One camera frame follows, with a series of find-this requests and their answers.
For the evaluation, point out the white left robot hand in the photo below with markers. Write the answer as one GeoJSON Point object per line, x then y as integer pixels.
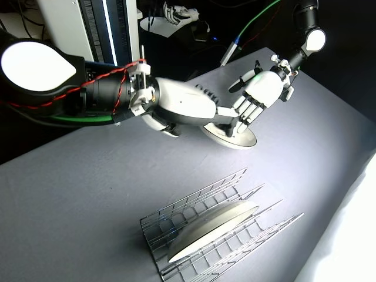
{"type": "Point", "coordinates": [264, 88]}

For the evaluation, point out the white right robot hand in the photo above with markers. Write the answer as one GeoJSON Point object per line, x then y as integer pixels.
{"type": "Point", "coordinates": [188, 100]}

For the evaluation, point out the white plate with dark rim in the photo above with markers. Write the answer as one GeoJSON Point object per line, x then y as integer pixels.
{"type": "Point", "coordinates": [211, 232]}
{"type": "Point", "coordinates": [246, 141]}

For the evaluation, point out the white adapter with blue plug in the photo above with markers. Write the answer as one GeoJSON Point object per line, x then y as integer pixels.
{"type": "Point", "coordinates": [230, 51]}

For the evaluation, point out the white sheet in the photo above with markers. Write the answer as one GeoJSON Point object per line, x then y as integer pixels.
{"type": "Point", "coordinates": [158, 26]}

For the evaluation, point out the spare white robot hand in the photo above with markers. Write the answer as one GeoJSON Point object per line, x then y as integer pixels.
{"type": "Point", "coordinates": [185, 13]}

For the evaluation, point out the white robot torso column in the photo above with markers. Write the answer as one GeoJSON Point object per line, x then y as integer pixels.
{"type": "Point", "coordinates": [67, 17]}

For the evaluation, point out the grey tablecloth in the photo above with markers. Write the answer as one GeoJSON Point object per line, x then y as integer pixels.
{"type": "Point", "coordinates": [73, 191]}

